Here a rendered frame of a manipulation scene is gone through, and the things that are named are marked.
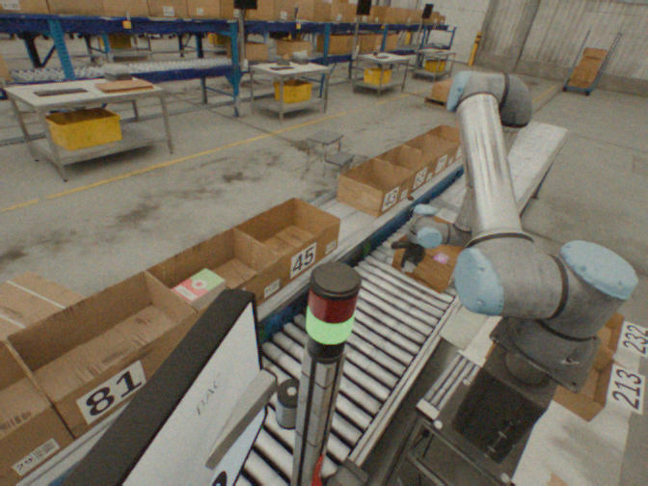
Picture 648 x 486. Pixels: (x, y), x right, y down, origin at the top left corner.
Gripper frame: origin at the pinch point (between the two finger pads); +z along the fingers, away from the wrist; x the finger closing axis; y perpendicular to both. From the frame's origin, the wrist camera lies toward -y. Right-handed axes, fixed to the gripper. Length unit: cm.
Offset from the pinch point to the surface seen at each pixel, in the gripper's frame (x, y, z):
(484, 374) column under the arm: -58, 49, -26
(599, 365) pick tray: 4, 87, 2
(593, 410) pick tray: -23, 85, -1
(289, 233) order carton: -26, -53, -9
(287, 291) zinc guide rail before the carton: -57, -26, -9
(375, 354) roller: -49, 14, 6
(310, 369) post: -116, 29, -72
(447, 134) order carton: 178, -50, -18
